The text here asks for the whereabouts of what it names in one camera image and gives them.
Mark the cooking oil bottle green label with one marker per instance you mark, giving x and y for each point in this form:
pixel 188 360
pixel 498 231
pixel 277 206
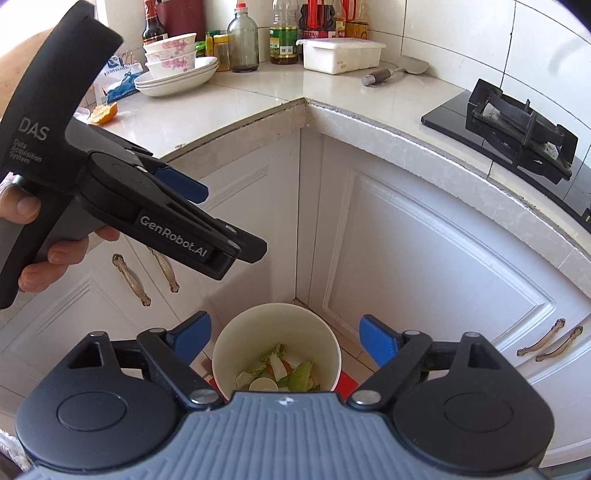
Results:
pixel 283 32

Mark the red label sauce bottle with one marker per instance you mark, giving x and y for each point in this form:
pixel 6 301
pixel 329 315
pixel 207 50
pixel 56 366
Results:
pixel 317 19

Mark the floral bowl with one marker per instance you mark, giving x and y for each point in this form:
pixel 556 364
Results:
pixel 171 47
pixel 160 69

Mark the blue white plastic package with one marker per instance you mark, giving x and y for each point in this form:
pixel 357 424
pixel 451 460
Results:
pixel 116 80

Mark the dark glass bottle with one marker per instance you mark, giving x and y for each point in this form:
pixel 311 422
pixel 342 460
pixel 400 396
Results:
pixel 243 40

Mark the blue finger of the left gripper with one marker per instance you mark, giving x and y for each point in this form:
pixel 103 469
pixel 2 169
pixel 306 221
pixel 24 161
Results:
pixel 251 248
pixel 182 184

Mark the metal spatula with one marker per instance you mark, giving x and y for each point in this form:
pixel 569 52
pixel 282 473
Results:
pixel 405 64

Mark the left cabinet door handle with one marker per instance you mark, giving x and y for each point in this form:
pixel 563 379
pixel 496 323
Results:
pixel 131 279

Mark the soy sauce bottle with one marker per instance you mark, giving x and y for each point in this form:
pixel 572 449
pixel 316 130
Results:
pixel 153 30

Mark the stacked white plates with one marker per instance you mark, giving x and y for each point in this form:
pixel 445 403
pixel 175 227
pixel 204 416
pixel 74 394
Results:
pixel 203 71

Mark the black gas stove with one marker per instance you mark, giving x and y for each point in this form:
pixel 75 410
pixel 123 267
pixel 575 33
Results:
pixel 514 135

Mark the white plastic storage box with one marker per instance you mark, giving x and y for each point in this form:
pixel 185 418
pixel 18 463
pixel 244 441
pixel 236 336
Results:
pixel 335 56

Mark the person's left hand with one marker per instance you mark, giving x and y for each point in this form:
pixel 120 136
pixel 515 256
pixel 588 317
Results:
pixel 51 262

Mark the right cabinet handle upper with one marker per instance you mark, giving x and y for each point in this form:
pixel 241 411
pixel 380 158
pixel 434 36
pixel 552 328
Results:
pixel 543 341

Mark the white paper trash bucket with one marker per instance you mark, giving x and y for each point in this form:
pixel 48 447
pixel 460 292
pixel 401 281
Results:
pixel 257 330

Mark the floral bowl lower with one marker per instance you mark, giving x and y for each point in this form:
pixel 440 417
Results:
pixel 160 69

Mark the vegetable scraps in bucket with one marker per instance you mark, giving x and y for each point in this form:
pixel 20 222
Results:
pixel 279 370

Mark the orange peel on counter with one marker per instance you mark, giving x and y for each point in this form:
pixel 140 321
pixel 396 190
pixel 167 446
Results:
pixel 103 114

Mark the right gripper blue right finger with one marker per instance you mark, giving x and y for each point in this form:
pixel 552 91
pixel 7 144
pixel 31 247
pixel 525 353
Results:
pixel 400 357

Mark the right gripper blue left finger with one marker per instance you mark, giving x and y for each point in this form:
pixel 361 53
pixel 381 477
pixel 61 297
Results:
pixel 168 355

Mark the floral bowl upper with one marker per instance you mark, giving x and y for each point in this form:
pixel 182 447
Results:
pixel 171 47

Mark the small yellow lid jar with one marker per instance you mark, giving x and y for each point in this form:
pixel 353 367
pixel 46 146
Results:
pixel 221 51

